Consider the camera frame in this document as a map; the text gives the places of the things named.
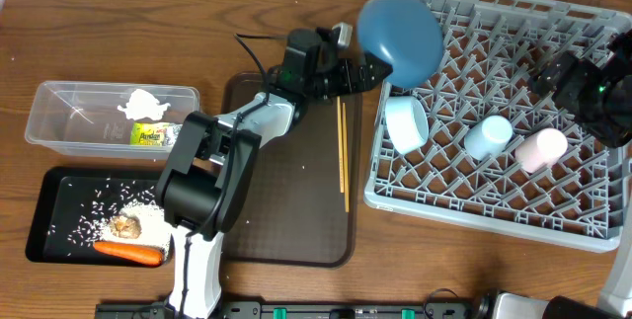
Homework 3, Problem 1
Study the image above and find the large blue plate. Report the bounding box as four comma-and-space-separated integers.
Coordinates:
356, 0, 444, 88

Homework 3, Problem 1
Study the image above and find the light blue bowl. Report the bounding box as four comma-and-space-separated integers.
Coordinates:
384, 96, 429, 155

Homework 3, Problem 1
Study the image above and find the pink cup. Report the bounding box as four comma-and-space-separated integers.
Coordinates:
514, 128, 569, 173

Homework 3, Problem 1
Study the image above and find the wooden chopstick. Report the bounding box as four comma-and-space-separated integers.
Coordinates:
336, 97, 345, 194
341, 102, 351, 213

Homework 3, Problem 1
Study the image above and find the light blue cup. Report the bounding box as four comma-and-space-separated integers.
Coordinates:
463, 116, 514, 161

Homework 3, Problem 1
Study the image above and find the white tissue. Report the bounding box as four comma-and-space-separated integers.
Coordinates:
117, 89, 171, 121

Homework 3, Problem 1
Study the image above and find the yellow green snack wrapper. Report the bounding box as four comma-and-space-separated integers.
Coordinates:
129, 122, 182, 147

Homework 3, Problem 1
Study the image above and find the white rice pile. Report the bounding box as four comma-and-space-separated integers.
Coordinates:
46, 180, 174, 256

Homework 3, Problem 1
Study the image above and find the brown food scrap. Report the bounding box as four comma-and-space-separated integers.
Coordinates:
109, 215, 142, 239

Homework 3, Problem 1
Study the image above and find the orange carrot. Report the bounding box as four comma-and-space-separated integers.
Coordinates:
93, 241, 163, 267

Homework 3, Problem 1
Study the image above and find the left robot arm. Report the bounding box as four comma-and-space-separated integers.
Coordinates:
156, 26, 393, 318

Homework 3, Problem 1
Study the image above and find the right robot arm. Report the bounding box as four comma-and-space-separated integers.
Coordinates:
528, 32, 631, 318

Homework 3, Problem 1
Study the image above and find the grey dishwasher rack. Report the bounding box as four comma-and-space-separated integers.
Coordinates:
364, 0, 631, 253

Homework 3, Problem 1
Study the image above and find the brown serving tray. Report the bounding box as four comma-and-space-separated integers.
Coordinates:
223, 95, 362, 269

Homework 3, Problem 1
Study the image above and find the clear plastic bin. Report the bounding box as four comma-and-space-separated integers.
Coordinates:
25, 81, 200, 160

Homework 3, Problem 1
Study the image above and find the black plastic tray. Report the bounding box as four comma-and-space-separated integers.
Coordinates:
25, 166, 160, 267

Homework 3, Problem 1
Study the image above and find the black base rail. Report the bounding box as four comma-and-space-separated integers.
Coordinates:
94, 301, 484, 319

